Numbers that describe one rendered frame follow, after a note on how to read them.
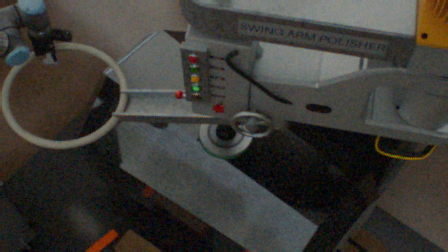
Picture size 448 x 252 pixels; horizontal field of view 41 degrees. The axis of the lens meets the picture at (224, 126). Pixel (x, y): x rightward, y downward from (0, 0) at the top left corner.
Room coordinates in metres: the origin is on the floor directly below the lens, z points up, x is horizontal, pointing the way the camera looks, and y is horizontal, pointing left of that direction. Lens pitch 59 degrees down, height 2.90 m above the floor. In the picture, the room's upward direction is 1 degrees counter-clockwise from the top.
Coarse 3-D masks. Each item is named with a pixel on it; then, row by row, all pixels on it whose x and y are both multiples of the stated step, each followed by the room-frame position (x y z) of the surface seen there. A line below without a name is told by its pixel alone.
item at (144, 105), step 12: (132, 96) 1.32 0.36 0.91; (144, 96) 1.31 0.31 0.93; (156, 96) 1.30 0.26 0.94; (168, 96) 1.29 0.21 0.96; (132, 108) 1.27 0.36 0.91; (144, 108) 1.26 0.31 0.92; (156, 108) 1.25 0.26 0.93; (168, 108) 1.24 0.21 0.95; (180, 108) 1.23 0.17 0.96; (120, 120) 1.22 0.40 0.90; (132, 120) 1.21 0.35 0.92; (144, 120) 1.20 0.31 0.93; (156, 120) 1.19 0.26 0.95; (168, 120) 1.17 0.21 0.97; (180, 120) 1.16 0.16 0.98; (192, 120) 1.15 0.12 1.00; (204, 120) 1.14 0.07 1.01; (216, 120) 1.13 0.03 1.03; (228, 120) 1.13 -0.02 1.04; (276, 132) 1.05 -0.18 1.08
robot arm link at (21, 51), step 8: (0, 32) 1.36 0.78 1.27; (8, 32) 1.39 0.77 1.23; (16, 32) 1.40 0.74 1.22; (0, 40) 1.32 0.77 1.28; (8, 40) 1.33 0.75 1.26; (16, 40) 1.36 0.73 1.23; (24, 40) 1.38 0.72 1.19; (0, 48) 1.30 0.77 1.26; (8, 48) 1.31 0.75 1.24; (16, 48) 1.32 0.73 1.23; (24, 48) 1.33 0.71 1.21; (0, 56) 1.29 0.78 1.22; (8, 56) 1.30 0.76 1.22; (16, 56) 1.30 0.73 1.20; (24, 56) 1.32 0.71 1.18; (8, 64) 1.29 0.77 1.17; (16, 64) 1.30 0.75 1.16
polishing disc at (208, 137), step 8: (200, 128) 1.21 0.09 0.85; (208, 128) 1.21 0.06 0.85; (200, 136) 1.17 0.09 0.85; (208, 136) 1.17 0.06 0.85; (216, 136) 1.17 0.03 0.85; (240, 136) 1.17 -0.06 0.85; (208, 144) 1.13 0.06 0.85; (216, 144) 1.13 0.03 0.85; (224, 144) 1.13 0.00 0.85; (232, 144) 1.13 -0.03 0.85; (240, 144) 1.13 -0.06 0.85; (248, 144) 1.13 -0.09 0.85; (216, 152) 1.10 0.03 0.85; (224, 152) 1.10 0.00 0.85; (232, 152) 1.10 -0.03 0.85; (240, 152) 1.10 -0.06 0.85
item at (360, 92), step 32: (256, 64) 1.12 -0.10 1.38; (288, 64) 1.11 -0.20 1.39; (320, 64) 1.10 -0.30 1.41; (352, 64) 1.05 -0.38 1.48; (384, 64) 1.01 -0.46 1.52; (256, 96) 1.07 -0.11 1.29; (288, 96) 1.04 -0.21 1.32; (320, 96) 1.02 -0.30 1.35; (352, 96) 1.00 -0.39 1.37; (384, 96) 1.09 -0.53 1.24; (352, 128) 1.00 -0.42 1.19; (384, 128) 0.98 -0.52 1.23; (416, 128) 0.97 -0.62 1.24
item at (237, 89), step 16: (192, 32) 1.12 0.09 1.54; (208, 48) 1.09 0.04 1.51; (224, 48) 1.08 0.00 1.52; (240, 48) 1.07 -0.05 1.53; (256, 48) 1.16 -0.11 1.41; (208, 64) 1.09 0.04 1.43; (224, 64) 1.08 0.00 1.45; (240, 64) 1.07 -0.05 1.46; (240, 80) 1.07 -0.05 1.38; (240, 96) 1.07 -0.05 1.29; (208, 112) 1.09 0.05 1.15; (224, 112) 1.08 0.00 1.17
